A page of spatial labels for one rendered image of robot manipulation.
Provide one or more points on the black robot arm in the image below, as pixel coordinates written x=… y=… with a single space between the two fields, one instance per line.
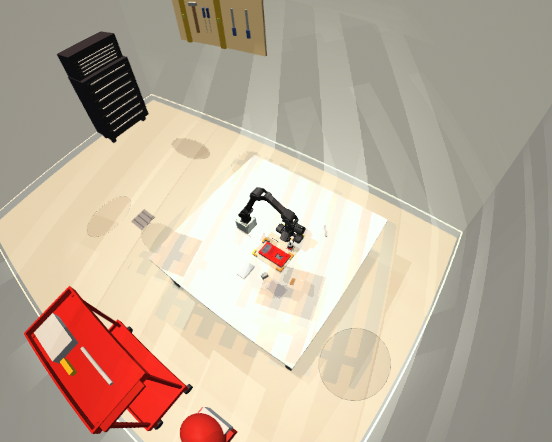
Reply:
x=286 y=214

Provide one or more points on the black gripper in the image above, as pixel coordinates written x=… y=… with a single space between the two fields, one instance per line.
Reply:
x=297 y=238

